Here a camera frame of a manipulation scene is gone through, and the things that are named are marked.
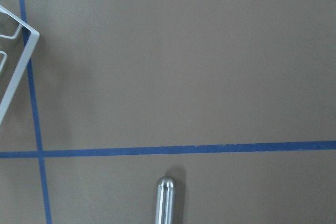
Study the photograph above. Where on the metal muddler rod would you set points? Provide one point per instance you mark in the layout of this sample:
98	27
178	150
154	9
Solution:
165	200

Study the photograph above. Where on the white cup rack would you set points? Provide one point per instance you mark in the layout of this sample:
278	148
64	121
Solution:
18	42

